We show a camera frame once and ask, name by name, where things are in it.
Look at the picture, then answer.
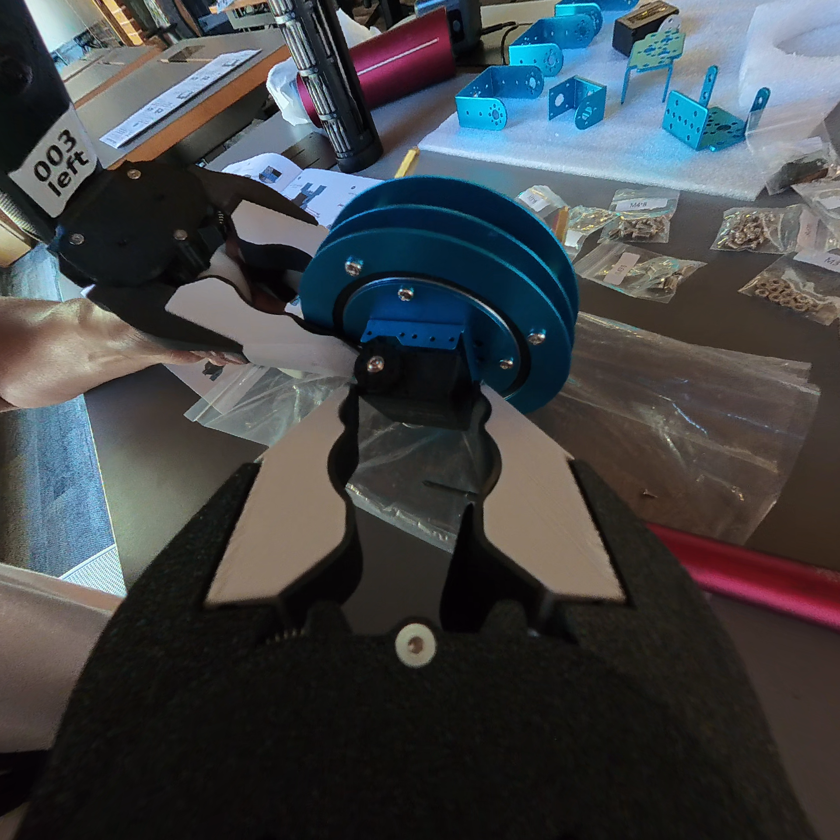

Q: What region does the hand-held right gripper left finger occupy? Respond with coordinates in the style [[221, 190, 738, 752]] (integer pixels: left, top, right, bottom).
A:
[[205, 384, 368, 608]]

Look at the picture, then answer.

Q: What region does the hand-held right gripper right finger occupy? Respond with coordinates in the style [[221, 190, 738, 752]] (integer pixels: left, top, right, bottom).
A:
[[441, 392, 630, 631]]

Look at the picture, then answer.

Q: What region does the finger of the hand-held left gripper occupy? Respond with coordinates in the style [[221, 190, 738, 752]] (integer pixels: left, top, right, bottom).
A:
[[164, 272, 362, 383], [193, 167, 329, 277]]

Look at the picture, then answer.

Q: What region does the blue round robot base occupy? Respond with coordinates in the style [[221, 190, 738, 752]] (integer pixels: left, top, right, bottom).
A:
[[298, 147, 578, 431]]

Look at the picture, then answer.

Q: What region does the person's left hand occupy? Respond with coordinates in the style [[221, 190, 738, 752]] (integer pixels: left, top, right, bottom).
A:
[[0, 295, 245, 414]]

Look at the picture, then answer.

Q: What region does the instruction booklet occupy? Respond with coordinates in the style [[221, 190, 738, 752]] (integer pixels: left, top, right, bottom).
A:
[[222, 152, 388, 227]]

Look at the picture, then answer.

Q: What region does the wooden table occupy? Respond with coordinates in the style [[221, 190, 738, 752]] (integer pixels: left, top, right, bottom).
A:
[[62, 29, 296, 172]]

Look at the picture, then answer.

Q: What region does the black screwdriver bit holder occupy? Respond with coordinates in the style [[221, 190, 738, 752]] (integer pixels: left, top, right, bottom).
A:
[[269, 0, 385, 173]]

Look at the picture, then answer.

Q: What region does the white paper leaflet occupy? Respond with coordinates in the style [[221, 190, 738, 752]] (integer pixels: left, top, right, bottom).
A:
[[98, 47, 263, 148]]

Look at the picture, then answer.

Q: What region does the white plastic bag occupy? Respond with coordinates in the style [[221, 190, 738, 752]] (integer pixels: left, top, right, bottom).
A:
[[266, 56, 316, 126]]

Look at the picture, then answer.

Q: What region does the large clear plastic bag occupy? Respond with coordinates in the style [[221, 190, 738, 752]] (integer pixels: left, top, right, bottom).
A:
[[184, 311, 821, 546]]

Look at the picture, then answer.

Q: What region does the magenta metal tube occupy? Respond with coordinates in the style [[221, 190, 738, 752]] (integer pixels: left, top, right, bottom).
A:
[[646, 521, 840, 621]]

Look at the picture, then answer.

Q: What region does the red metal cylinder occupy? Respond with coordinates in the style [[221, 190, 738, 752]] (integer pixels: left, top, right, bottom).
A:
[[297, 14, 457, 129]]

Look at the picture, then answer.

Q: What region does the white foam sheet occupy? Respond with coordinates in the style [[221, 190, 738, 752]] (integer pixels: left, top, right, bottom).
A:
[[416, 0, 840, 201]]

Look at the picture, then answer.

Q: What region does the dark grey device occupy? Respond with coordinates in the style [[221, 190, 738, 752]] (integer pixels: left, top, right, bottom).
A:
[[446, 0, 488, 53]]

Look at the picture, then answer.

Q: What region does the pile of small screw bags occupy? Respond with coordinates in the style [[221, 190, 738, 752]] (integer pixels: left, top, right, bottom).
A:
[[515, 121, 840, 328]]

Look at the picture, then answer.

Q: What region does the black servo motor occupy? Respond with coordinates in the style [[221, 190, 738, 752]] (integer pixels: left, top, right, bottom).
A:
[[612, 0, 680, 56]]

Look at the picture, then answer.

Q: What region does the blue long U metal bracket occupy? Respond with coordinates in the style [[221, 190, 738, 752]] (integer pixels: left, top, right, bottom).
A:
[[554, 0, 641, 34], [508, 7, 603, 76], [455, 66, 546, 130]]

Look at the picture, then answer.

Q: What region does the black cable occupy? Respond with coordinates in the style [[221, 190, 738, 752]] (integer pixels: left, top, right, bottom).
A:
[[479, 23, 526, 67]]

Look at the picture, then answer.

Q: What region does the small blue metal bracket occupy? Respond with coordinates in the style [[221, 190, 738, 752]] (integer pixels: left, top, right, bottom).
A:
[[548, 75, 608, 130]]

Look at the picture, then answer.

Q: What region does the teal multi-hole metal bracket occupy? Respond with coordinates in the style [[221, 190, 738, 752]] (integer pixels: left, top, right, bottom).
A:
[[620, 16, 686, 106]]

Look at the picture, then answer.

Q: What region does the wide blue U metal bracket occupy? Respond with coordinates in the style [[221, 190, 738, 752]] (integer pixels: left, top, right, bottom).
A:
[[661, 66, 772, 153]]

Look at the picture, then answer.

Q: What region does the white foam ring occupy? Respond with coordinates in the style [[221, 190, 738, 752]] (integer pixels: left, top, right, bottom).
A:
[[738, 0, 840, 106]]

